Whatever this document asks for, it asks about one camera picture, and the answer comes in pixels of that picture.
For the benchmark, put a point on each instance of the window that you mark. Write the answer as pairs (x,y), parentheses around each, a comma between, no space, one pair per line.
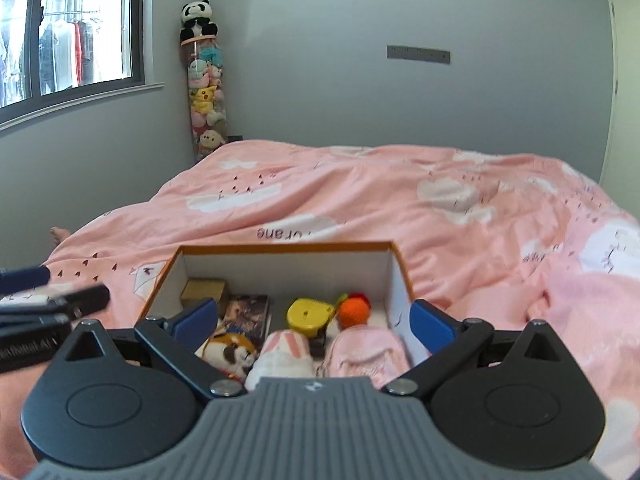
(132,25)

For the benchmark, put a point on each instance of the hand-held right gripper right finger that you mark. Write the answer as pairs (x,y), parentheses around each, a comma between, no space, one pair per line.
(432,322)

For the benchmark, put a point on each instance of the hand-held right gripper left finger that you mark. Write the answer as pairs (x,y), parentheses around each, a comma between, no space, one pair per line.
(192,321)

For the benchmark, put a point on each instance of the pink cloud print blanket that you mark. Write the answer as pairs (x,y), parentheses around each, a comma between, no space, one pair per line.
(400,200)

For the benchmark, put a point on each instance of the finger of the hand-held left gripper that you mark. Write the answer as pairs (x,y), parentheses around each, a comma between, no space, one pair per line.
(25,278)
(82,298)

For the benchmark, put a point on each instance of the panda plush toy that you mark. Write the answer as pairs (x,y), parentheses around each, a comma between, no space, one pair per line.
(197,15)

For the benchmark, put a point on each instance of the tan cardboard box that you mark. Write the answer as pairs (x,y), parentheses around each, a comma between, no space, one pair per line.
(202,294)

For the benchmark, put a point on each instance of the brown bear plush toy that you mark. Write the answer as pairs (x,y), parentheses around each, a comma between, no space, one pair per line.
(227,355)

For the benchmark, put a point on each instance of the orange cardboard box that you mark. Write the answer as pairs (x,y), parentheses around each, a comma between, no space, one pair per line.
(280,270)

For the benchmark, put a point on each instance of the clear tube of plush toys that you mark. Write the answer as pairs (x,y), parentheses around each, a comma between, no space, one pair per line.
(207,100)

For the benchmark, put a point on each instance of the white door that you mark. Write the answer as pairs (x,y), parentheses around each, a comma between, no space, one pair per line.
(622,85)

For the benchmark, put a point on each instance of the grey wall plate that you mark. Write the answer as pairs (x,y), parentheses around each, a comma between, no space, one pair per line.
(419,54)

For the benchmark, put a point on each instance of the yellow tape measure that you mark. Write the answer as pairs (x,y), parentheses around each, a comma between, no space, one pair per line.
(307,315)

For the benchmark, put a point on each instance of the orange crochet toy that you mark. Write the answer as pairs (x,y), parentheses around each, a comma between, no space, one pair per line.
(354,312)

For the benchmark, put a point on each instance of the dark photo card box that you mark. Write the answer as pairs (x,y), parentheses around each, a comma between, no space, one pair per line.
(247,315)

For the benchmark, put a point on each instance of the hanging clothes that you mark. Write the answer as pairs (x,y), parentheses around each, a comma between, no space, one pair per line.
(75,50)

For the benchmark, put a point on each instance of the pink fluffy pouch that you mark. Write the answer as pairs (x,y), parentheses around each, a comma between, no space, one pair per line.
(362,355)

